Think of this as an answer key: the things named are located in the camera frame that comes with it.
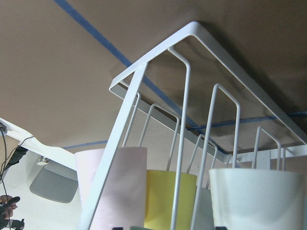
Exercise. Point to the yellow cup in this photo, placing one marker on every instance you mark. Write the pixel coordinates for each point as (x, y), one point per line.
(160, 186)

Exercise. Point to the pink cup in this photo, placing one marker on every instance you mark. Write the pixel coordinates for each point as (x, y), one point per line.
(122, 203)

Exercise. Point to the cream white cup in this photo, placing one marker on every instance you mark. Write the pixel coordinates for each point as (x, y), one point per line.
(251, 199)

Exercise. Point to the seated person in black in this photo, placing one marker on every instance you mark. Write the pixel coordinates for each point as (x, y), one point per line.
(10, 223)

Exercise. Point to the white wire cup rack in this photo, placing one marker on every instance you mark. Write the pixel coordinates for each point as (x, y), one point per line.
(205, 88)

